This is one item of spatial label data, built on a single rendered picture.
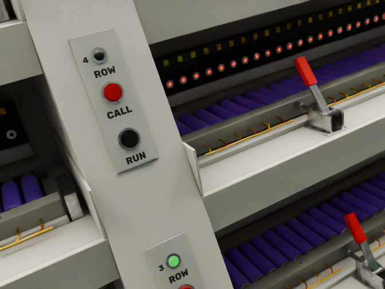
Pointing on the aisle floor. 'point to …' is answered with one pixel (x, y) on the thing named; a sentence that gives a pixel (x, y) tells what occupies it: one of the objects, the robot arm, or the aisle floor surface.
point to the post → (37, 6)
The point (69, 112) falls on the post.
